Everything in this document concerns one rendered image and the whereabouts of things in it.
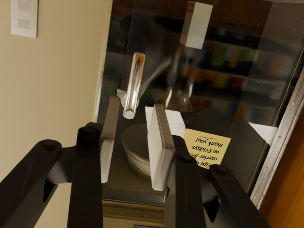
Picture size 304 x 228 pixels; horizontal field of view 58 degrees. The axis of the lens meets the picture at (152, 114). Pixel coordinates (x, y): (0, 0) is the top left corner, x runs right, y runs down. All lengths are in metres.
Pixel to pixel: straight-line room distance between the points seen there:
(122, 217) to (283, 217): 0.30
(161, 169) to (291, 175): 0.44
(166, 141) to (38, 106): 0.80
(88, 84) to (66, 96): 0.08
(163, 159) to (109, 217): 0.36
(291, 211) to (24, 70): 0.78
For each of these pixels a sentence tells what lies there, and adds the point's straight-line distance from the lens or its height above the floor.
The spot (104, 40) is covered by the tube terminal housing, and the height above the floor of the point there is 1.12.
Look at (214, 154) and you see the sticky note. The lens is 0.47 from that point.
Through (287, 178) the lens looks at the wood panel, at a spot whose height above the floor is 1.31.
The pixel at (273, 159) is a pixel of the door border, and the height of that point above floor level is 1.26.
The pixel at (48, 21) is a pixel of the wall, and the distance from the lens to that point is 0.87.
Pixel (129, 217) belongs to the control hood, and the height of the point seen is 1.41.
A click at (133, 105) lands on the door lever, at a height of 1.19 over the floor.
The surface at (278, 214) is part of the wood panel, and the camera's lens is 0.61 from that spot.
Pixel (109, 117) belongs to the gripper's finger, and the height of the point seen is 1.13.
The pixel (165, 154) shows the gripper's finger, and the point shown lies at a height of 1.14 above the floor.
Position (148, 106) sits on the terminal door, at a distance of 0.41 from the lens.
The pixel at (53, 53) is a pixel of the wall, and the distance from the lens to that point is 0.88.
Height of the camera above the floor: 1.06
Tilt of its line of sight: 22 degrees up
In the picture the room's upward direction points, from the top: 168 degrees counter-clockwise
